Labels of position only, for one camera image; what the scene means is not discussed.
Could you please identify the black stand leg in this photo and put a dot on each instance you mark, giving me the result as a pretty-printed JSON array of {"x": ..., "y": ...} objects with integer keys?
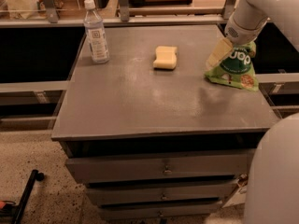
[{"x": 34, "y": 176}]

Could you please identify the yellow sponge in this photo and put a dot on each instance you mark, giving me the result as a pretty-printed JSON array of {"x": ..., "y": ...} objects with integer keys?
[{"x": 166, "y": 57}]

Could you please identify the bottom grey drawer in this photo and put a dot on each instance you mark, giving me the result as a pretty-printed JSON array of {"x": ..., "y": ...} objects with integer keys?
[{"x": 159, "y": 210}]

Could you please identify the metal shelf rail frame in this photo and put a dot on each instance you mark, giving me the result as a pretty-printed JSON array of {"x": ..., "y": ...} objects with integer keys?
[{"x": 47, "y": 13}]

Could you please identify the grey drawer cabinet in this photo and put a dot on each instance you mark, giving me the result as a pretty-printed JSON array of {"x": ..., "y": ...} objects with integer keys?
[{"x": 128, "y": 107}]

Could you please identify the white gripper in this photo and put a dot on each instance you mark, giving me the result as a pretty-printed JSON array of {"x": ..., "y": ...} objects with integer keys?
[{"x": 244, "y": 33}]

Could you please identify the grey drawer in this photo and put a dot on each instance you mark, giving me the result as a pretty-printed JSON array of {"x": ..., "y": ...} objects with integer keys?
[
  {"x": 161, "y": 192},
  {"x": 160, "y": 166},
  {"x": 159, "y": 210}
]

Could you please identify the middle grey drawer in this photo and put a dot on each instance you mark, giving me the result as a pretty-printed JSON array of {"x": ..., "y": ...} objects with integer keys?
[{"x": 161, "y": 192}]

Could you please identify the green rice chip bag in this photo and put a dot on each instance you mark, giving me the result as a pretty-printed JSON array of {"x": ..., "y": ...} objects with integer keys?
[{"x": 237, "y": 70}]

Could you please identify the top grey drawer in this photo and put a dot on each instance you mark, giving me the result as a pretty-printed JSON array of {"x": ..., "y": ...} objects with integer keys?
[{"x": 160, "y": 166}]

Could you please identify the cardboard box with items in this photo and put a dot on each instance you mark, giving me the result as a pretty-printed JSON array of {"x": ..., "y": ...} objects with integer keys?
[{"x": 238, "y": 196}]

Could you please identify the clear plastic water bottle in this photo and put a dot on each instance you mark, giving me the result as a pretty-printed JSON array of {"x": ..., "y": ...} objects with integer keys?
[{"x": 95, "y": 32}]

